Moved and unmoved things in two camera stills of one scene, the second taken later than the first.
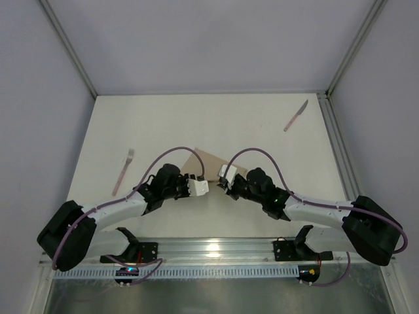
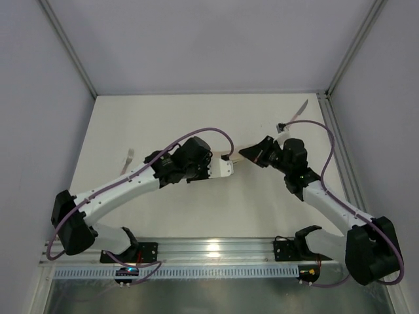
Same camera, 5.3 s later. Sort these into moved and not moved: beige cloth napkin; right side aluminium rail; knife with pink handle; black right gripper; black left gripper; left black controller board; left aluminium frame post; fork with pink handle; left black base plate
Moved: beige cloth napkin; black right gripper; black left gripper
Not moved: left black base plate; left aluminium frame post; knife with pink handle; fork with pink handle; right side aluminium rail; left black controller board
